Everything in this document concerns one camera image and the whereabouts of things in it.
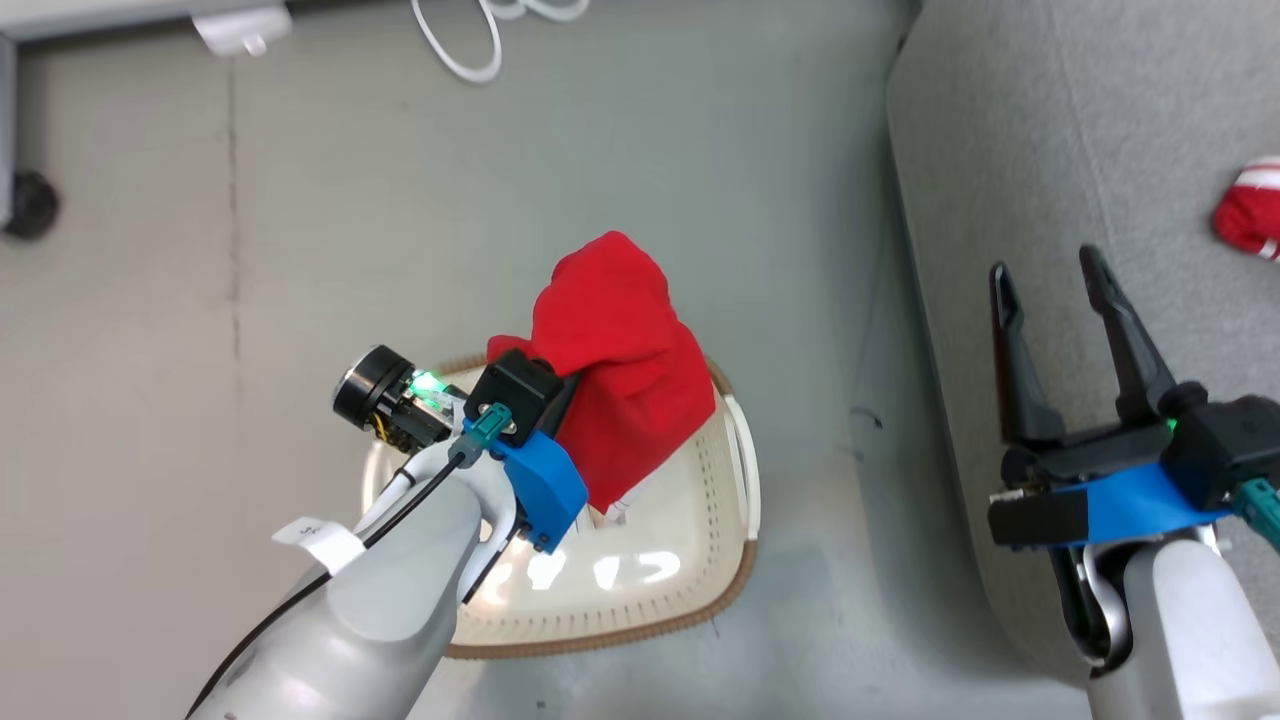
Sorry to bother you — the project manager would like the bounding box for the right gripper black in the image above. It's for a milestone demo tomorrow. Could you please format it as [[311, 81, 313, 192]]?
[[989, 244, 1280, 511]]

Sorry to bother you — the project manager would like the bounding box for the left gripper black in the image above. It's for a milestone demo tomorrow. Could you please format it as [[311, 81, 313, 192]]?
[[332, 344, 583, 457]]

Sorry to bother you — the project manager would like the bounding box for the plain red garment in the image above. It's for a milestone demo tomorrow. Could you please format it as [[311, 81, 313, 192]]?
[[486, 230, 718, 527]]

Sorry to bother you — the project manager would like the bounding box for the red jersey with white stripes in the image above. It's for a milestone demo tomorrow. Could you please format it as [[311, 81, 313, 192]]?
[[1212, 156, 1280, 264]]

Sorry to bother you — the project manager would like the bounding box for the grey fabric sofa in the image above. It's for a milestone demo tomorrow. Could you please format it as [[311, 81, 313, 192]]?
[[886, 0, 1280, 693]]

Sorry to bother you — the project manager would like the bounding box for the white laundry basket brown rim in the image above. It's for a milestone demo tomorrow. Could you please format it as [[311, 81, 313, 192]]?
[[359, 351, 764, 660]]

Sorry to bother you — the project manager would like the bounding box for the white power adapter box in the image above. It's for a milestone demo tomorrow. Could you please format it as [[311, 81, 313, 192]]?
[[191, 4, 294, 59]]

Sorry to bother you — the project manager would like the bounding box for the black caster wheel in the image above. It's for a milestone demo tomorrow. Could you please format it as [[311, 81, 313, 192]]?
[[4, 169, 62, 242]]

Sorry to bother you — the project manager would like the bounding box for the grey partition foot with caster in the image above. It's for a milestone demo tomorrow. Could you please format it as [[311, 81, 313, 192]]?
[[0, 35, 20, 232]]

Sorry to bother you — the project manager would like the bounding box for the large white partition panel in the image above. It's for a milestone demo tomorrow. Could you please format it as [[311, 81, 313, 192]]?
[[0, 0, 301, 43]]

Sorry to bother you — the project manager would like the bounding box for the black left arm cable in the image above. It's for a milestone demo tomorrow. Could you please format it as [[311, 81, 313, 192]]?
[[186, 402, 514, 720]]

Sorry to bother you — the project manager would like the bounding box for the white paper cable label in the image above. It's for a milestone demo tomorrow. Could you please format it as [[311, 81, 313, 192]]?
[[271, 516, 367, 577]]

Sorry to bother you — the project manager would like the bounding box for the white coiled cable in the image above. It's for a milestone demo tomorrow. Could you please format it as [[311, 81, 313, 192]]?
[[409, 0, 592, 86]]

